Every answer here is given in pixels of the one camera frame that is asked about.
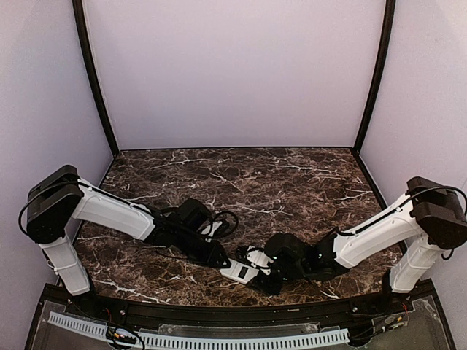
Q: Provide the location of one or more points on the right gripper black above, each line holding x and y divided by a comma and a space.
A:
279, 272

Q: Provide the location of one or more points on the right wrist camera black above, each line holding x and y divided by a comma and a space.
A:
254, 257

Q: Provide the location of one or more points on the left black frame post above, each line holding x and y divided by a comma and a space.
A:
90, 67

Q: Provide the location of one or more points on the right black frame post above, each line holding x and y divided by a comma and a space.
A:
384, 43

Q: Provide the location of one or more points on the right white cable duct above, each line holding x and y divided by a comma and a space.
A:
306, 341

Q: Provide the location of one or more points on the left white cable duct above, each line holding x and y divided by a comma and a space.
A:
76, 324

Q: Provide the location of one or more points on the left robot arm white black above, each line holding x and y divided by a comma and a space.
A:
64, 195

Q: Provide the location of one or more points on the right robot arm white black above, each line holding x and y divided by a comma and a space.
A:
432, 215

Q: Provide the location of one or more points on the white red remote control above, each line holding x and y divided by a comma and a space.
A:
239, 272

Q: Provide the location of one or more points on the white cable duct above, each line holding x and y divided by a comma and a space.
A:
306, 341
76, 324

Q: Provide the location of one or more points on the black frame post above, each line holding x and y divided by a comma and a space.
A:
90, 67
384, 43

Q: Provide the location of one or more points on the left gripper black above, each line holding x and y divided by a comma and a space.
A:
206, 253

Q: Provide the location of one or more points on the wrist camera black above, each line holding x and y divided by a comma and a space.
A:
254, 257
218, 229

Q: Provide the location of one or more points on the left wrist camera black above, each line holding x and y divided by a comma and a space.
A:
218, 229

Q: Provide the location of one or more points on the black front rail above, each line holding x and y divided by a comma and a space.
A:
352, 312

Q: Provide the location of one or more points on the left camera cable black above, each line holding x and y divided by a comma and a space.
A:
226, 215

